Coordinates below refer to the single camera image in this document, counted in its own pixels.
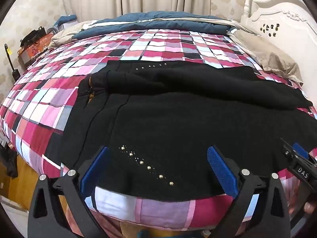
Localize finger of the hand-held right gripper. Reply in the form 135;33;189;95
281;138;317;166

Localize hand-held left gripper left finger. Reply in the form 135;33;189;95
28;146;111;238

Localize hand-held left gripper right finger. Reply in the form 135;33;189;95
206;145;291;238

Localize black studded pants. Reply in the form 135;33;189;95
61;59;317;203

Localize person's right hand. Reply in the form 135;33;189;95
304;200;317;215

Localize pink plaid blanket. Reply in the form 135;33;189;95
0;28;317;231

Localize dark cloth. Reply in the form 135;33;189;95
0;142;19;178

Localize beige pillow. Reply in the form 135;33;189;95
48;20;100;49
230;27;304;85

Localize black handheld radio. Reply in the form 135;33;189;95
4;43;22;81

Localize dark headboard stickers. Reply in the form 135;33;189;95
260;23;281;36

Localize orange box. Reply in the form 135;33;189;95
18;33;54;65

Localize white carved headboard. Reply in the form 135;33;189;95
241;0;317;90

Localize black bag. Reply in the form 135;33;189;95
20;26;47;47

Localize blue cushion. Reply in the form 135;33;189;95
53;15;78;31

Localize blue duvet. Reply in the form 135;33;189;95
74;11;239;40

